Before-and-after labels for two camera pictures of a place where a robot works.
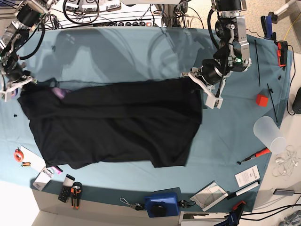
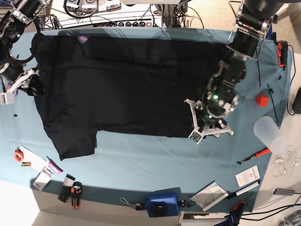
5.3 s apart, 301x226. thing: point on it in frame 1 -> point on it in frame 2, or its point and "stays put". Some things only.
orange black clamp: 282,47 stays put
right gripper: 212,75 -> 217,102
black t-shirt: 150,120 -> 125,83
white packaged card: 43,178 stays put
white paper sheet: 37,162 stays put
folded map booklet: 208,196 stays put
